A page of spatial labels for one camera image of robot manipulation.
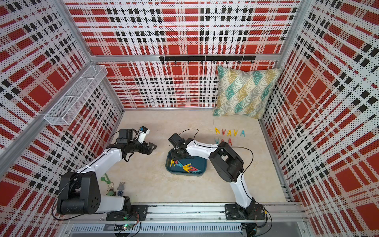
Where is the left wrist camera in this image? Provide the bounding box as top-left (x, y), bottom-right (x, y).
top-left (116, 128), bottom-right (134, 144)

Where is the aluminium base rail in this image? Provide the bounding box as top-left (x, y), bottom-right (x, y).
top-left (58, 202), bottom-right (314, 237)

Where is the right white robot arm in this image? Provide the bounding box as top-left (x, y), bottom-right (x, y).
top-left (169, 137), bottom-right (255, 210)

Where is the green toy keychain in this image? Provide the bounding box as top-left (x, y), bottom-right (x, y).
top-left (100, 173), bottom-right (116, 197)

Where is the grey rabbit figurine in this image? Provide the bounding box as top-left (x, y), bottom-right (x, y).
top-left (117, 182), bottom-right (125, 197)

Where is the black hook rail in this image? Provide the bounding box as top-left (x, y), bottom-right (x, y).
top-left (159, 55), bottom-right (257, 63)

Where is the patterned green yellow pillow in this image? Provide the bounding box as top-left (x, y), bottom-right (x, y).
top-left (213, 66), bottom-right (283, 119)

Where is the yellow clothespin in tray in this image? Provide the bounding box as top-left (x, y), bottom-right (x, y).
top-left (183, 164), bottom-right (193, 173)

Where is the green circuit board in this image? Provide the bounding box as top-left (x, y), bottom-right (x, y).
top-left (114, 224), bottom-right (134, 232)

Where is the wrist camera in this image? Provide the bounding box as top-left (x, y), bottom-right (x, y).
top-left (116, 128), bottom-right (134, 144)
top-left (168, 133), bottom-right (185, 149)

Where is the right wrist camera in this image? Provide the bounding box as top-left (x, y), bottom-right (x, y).
top-left (168, 133), bottom-right (185, 149)

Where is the teal plastic storage tray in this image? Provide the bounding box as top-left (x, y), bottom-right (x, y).
top-left (165, 151), bottom-right (207, 176)

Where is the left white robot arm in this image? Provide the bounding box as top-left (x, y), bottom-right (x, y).
top-left (56, 141), bottom-right (157, 215)

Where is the white wire mesh shelf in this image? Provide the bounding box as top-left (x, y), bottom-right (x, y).
top-left (44, 64), bottom-right (107, 125)

